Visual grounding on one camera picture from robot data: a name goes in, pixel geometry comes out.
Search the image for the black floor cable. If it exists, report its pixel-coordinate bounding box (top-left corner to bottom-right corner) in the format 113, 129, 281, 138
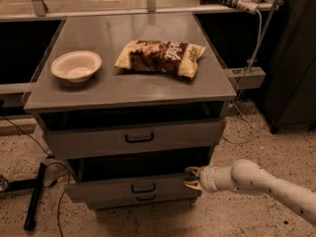
0, 116, 71, 237

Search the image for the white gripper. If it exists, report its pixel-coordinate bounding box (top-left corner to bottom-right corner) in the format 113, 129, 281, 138
184, 166, 218, 193

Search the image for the grey drawer cabinet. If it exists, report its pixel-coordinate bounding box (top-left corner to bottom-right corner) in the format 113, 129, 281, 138
23, 13, 238, 211

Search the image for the metal rail frame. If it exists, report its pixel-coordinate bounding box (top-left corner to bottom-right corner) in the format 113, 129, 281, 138
0, 0, 285, 22

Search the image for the white bowl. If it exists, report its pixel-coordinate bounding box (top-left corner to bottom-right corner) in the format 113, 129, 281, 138
50, 50, 102, 83

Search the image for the white cable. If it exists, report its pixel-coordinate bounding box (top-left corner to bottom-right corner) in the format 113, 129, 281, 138
223, 9, 263, 145

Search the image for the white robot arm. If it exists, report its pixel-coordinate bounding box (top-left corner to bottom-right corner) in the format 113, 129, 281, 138
184, 159, 316, 226

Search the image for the grey bottom drawer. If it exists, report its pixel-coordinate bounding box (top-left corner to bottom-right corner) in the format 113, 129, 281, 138
86, 195, 198, 211

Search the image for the brown yellow chip bag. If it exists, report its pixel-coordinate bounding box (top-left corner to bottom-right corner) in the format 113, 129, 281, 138
115, 40, 205, 79

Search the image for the dark cabinet at right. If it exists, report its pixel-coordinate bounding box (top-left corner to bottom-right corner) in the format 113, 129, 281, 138
259, 0, 316, 133

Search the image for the grey top drawer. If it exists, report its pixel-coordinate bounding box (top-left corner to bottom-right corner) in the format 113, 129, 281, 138
44, 118, 226, 159

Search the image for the grey drawer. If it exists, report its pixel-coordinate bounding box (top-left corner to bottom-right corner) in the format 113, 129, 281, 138
44, 118, 226, 159
65, 147, 211, 203
86, 195, 198, 211

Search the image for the black metal floor stand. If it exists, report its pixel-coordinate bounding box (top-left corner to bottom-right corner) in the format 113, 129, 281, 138
0, 163, 46, 231

